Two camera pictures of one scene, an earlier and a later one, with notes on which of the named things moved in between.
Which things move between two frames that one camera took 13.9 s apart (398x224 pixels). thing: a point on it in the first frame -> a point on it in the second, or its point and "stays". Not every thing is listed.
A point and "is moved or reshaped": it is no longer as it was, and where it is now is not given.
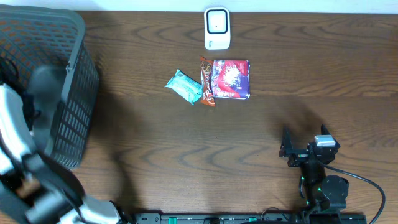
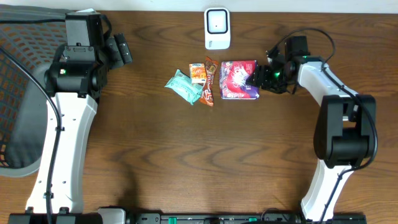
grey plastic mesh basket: [47, 52] stays
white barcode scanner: [217, 28] stays
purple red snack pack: [231, 79] is moved or reshaped
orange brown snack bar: [206, 66] is moved or reshaped
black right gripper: [302, 155] -> [264, 78]
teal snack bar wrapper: [186, 86] stays
